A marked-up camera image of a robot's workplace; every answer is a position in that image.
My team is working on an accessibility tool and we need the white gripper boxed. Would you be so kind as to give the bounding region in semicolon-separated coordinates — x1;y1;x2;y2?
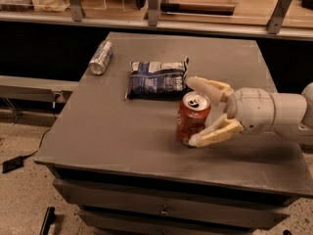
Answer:
186;76;275;148

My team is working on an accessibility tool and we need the red coke can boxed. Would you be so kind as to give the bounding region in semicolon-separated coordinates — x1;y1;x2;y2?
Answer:
176;91;211;145

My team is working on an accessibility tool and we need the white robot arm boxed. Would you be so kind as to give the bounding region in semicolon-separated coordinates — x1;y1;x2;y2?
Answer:
186;76;313;147

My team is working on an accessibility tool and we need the silver soda can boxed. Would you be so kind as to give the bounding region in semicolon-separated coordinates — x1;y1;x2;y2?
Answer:
88;41;113;75

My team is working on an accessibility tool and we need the blue chip bag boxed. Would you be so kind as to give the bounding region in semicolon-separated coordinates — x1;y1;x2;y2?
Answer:
125;57;190;100

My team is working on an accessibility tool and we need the grey cabinet with drawers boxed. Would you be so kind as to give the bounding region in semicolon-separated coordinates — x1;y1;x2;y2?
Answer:
36;32;313;235

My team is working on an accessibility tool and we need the black object on floor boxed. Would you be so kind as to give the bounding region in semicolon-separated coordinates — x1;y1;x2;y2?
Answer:
39;207;56;235

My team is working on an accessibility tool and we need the black power adapter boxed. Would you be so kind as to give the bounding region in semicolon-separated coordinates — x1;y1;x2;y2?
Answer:
2;156;23;173

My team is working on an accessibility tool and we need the metal bracket right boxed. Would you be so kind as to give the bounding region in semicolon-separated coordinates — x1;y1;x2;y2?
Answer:
266;0;292;34

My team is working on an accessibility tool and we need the metal bracket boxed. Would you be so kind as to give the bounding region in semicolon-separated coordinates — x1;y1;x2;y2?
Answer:
69;0;85;22
266;0;292;34
148;0;158;26

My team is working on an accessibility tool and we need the metal bracket middle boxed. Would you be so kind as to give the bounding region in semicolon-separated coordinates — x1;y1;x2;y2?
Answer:
148;0;158;26

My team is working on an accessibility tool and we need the grey metal bench rail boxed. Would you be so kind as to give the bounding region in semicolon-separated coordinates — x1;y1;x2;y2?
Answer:
0;75;78;103

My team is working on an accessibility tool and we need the black cable on floor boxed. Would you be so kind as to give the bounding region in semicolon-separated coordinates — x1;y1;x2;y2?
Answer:
21;127;52;159

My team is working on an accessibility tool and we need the metal bracket left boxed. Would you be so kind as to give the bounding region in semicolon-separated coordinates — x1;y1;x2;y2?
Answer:
69;0;85;22

